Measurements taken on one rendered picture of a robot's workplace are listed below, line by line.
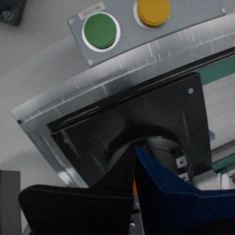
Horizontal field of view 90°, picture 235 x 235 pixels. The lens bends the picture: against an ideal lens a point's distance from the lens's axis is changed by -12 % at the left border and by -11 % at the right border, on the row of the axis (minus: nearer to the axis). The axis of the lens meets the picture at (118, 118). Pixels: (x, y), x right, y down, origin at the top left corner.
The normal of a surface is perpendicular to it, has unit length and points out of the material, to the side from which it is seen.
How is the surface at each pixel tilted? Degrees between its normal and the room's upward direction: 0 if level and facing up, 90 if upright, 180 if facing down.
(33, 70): 0
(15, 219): 90
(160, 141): 0
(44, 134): 0
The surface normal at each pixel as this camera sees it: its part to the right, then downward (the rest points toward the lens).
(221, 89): 0.03, 0.38
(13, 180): 0.97, -0.22
